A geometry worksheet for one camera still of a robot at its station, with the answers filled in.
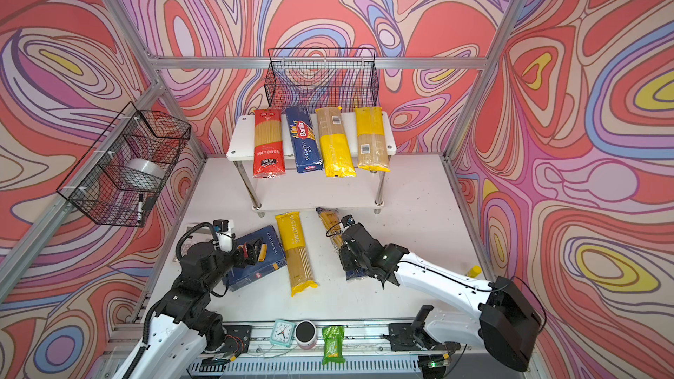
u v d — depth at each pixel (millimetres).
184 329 539
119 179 737
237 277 782
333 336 733
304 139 719
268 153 701
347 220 721
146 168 734
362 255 603
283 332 732
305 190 979
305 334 704
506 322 399
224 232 650
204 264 590
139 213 715
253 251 711
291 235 917
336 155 694
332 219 863
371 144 725
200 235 916
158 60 869
